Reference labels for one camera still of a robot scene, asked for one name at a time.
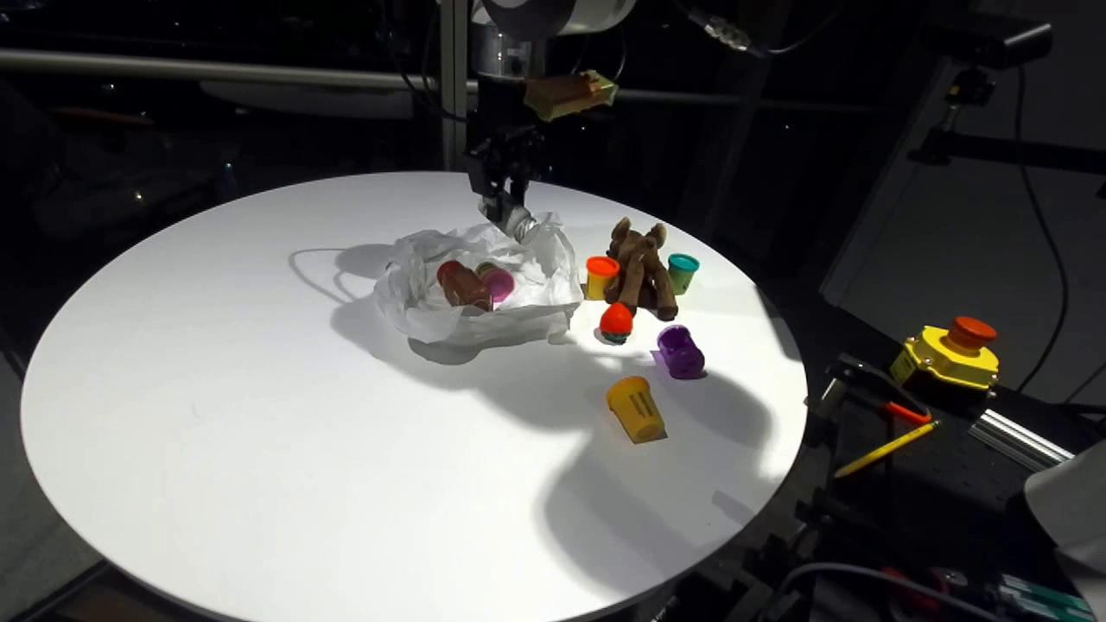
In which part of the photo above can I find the vertical metal window post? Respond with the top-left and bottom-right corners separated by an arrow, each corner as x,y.
436,0 -> 473,171

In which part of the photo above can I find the teal handled tool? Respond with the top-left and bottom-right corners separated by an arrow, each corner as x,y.
995,570 -> 1101,622

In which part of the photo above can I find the horizontal metal window rail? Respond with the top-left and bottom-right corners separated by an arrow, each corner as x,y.
0,46 -> 810,114

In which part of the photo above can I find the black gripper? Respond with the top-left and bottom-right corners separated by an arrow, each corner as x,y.
467,109 -> 551,231

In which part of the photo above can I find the purple dough tub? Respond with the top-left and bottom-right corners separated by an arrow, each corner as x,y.
655,320 -> 708,384

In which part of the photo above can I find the yellowish wrist camera mount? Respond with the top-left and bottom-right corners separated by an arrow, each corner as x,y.
521,68 -> 621,124

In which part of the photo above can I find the grey floor cable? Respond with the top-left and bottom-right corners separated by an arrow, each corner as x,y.
781,561 -> 1005,622

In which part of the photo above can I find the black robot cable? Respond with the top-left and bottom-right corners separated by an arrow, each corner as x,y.
677,0 -> 815,61

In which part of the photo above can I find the red lid dough tub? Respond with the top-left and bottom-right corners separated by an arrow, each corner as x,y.
598,299 -> 639,346

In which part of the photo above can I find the grey rounded cover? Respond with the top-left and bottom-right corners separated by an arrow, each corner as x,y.
1020,442 -> 1106,575

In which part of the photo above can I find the red handled tool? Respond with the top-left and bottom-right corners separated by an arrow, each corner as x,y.
879,398 -> 936,427

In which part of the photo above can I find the white plastic bag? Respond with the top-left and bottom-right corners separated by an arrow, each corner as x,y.
368,209 -> 589,355

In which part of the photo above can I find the thin black hanging cable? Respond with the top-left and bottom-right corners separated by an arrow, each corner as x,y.
1008,61 -> 1076,394

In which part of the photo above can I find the aluminium bar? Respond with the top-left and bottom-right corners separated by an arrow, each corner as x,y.
970,407 -> 1082,471

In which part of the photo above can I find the teal lid dough tub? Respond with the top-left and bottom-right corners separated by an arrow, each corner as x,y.
665,250 -> 703,298

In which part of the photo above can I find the brown spice bottle orange cap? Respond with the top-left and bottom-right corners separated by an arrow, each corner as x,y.
433,255 -> 499,311

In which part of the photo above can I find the yellow pencil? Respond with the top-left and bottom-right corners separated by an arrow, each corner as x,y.
829,419 -> 943,484

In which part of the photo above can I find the yellow emergency stop red button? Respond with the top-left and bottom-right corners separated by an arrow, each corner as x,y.
890,315 -> 1005,394

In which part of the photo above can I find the orange lid yellow dough tub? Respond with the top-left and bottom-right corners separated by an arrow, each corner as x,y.
581,253 -> 626,305

